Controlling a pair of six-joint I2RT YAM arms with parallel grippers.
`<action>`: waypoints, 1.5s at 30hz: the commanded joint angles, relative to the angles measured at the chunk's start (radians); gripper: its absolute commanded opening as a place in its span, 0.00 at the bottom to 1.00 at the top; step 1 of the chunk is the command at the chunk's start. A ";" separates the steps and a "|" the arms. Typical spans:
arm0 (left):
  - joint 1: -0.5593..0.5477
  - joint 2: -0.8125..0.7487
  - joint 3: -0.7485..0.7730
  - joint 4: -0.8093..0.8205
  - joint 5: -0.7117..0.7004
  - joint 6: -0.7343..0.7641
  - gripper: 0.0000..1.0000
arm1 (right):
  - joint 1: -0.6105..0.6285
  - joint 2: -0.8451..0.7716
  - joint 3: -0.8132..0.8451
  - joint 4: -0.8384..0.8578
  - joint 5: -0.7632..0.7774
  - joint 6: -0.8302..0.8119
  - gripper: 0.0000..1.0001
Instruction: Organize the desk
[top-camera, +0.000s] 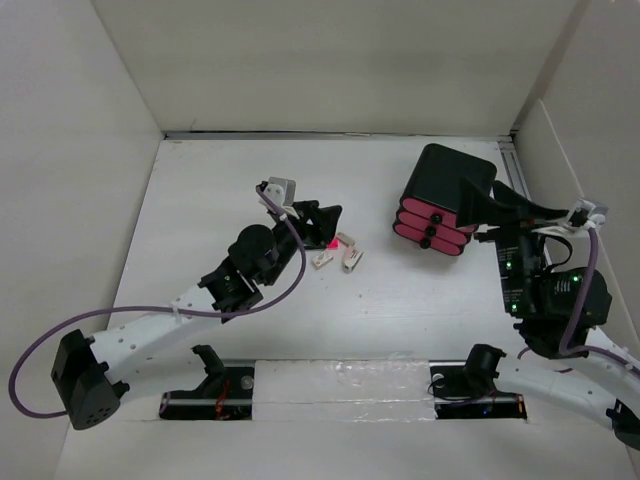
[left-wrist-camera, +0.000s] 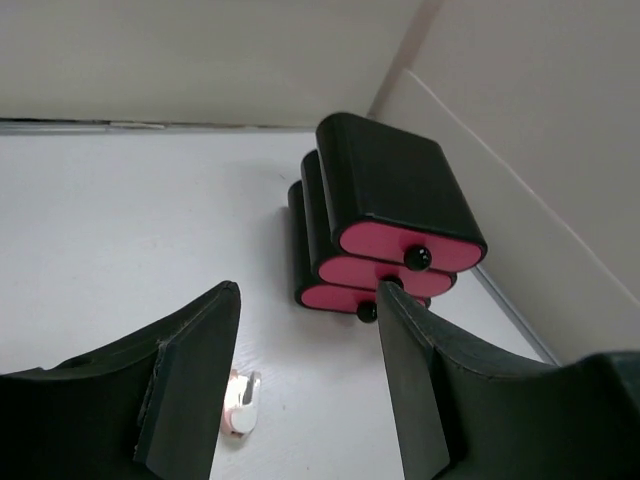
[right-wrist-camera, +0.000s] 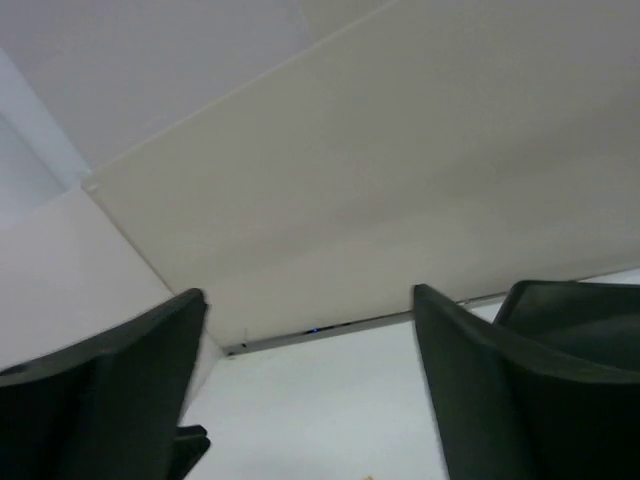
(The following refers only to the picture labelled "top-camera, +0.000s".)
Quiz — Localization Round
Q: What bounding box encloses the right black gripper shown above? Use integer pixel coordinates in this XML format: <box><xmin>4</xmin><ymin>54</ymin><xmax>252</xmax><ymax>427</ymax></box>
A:
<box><xmin>453</xmin><ymin>174</ymin><xmax>566</xmax><ymax>313</ymax></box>

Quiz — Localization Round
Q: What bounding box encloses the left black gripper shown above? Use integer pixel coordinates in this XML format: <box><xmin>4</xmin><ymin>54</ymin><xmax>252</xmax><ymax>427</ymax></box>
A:
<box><xmin>260</xmin><ymin>200</ymin><xmax>338</xmax><ymax>287</ymax></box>

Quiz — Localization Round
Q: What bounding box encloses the beige clip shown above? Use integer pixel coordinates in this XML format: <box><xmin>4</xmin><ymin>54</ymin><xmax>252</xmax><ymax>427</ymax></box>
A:
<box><xmin>311</xmin><ymin>250</ymin><xmax>334</xmax><ymax>270</ymax></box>
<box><xmin>336</xmin><ymin>232</ymin><xmax>363</xmax><ymax>273</ymax></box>

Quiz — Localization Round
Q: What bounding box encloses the black drawer cabinet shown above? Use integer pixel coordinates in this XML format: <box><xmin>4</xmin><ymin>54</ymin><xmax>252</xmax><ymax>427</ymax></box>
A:
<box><xmin>396</xmin><ymin>143</ymin><xmax>497</xmax><ymax>224</ymax></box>

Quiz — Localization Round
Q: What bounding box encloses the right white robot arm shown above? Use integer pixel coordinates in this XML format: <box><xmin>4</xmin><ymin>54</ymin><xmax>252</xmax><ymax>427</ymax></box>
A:
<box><xmin>456</xmin><ymin>178</ymin><xmax>639</xmax><ymax>449</ymax></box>

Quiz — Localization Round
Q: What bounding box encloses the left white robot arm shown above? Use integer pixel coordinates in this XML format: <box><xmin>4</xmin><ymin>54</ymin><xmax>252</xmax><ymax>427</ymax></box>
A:
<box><xmin>51</xmin><ymin>200</ymin><xmax>343</xmax><ymax>431</ymax></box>

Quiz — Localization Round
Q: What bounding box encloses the pink middle drawer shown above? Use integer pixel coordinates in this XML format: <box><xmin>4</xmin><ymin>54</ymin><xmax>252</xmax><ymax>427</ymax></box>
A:
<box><xmin>396</xmin><ymin>210</ymin><xmax>476</xmax><ymax>245</ymax></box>

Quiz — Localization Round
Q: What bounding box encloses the pink bottom drawer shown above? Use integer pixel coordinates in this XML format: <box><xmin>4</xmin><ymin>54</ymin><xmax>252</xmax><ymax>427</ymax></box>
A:
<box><xmin>393</xmin><ymin>222</ymin><xmax>471</xmax><ymax>256</ymax></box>

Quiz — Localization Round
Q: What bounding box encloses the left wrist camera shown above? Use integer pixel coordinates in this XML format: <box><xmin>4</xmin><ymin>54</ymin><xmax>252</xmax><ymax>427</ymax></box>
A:
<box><xmin>264</xmin><ymin>177</ymin><xmax>296</xmax><ymax>207</ymax></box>

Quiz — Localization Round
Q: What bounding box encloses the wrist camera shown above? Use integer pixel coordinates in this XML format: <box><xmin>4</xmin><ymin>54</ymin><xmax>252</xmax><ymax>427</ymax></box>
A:
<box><xmin>567</xmin><ymin>198</ymin><xmax>609</xmax><ymax>230</ymax></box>
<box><xmin>264</xmin><ymin>177</ymin><xmax>296</xmax><ymax>207</ymax></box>

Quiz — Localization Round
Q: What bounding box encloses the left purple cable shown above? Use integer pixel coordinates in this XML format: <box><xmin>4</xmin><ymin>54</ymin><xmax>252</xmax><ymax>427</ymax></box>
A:
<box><xmin>8</xmin><ymin>183</ymin><xmax>307</xmax><ymax>418</ymax></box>

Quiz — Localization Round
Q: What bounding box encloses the purple cable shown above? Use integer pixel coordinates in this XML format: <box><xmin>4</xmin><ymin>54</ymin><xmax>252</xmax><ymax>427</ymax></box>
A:
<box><xmin>8</xmin><ymin>183</ymin><xmax>307</xmax><ymax>418</ymax></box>
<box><xmin>517</xmin><ymin>222</ymin><xmax>640</xmax><ymax>379</ymax></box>

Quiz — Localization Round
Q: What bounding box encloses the aluminium rail right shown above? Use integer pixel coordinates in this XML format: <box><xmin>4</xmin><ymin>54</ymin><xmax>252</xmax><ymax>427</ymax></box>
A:
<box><xmin>498</xmin><ymin>140</ymin><xmax>531</xmax><ymax>200</ymax></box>

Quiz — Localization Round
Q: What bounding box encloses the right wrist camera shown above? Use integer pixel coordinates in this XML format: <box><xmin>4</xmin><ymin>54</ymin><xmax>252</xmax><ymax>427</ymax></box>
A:
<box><xmin>567</xmin><ymin>198</ymin><xmax>609</xmax><ymax>230</ymax></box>

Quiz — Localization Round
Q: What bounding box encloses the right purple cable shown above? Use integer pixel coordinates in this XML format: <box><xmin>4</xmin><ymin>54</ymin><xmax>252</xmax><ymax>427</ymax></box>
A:
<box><xmin>517</xmin><ymin>222</ymin><xmax>640</xmax><ymax>379</ymax></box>

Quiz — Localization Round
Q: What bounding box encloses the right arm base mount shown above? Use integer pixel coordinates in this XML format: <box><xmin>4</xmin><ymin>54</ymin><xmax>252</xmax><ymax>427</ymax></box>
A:
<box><xmin>427</xmin><ymin>344</ymin><xmax>528</xmax><ymax>421</ymax></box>

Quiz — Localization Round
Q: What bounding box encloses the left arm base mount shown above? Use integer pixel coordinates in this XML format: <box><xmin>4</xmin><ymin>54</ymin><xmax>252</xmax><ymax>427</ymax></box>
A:
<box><xmin>158</xmin><ymin>345</ymin><xmax>256</xmax><ymax>421</ymax></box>

